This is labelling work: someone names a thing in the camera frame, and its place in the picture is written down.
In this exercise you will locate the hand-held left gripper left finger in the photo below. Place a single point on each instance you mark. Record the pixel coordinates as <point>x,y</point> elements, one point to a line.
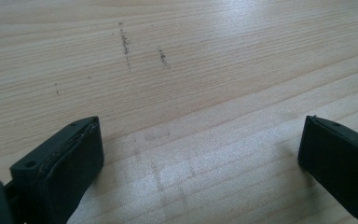
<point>62,170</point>

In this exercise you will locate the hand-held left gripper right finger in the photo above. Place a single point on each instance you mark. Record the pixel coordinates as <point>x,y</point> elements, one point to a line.
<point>338,161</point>

